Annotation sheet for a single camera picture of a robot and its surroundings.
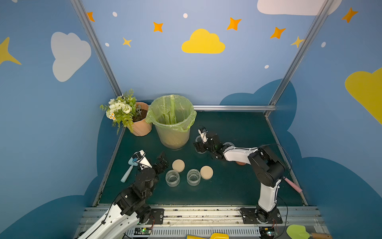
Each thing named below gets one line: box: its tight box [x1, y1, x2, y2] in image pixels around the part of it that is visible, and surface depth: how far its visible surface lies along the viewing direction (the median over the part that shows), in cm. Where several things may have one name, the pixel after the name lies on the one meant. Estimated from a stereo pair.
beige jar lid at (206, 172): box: [199, 165, 214, 180], surface depth 90 cm
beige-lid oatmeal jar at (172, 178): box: [165, 169, 181, 188], surface depth 86 cm
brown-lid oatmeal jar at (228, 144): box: [222, 141, 235, 148], surface depth 94 cm
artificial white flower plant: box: [99, 88, 143, 135], surface depth 84 cm
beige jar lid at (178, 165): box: [172, 158, 186, 173], surface depth 93 cm
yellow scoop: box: [185, 232, 230, 239], surface depth 70 cm
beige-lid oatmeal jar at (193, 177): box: [186, 168, 201, 187], surface depth 86 cm
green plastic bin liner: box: [145, 94, 197, 132], surface depth 95 cm
